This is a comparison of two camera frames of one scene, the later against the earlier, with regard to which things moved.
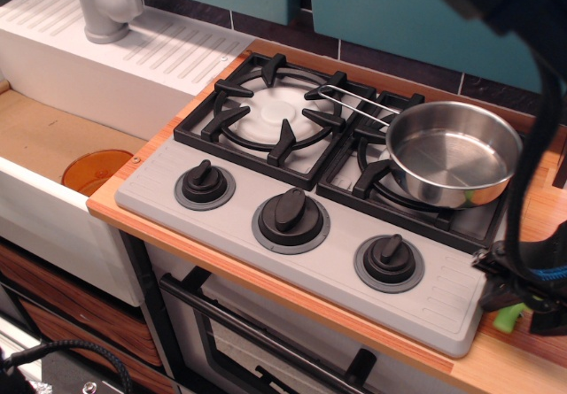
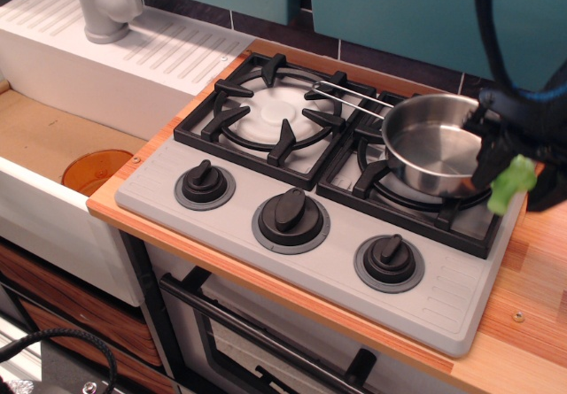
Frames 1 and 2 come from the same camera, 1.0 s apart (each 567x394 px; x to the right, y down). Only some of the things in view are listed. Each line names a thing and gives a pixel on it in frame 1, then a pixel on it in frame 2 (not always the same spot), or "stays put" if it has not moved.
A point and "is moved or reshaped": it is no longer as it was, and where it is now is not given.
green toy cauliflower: [506, 318] to [519, 177]
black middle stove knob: [291, 223] stays put
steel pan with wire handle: [447, 154] is moved or reshaped
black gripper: [509, 265] to [532, 127]
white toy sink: [63, 96] stays put
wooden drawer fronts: [65, 308] stays put
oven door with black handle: [227, 341] stays put
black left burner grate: [283, 121] stays put
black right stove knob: [389, 264] stays put
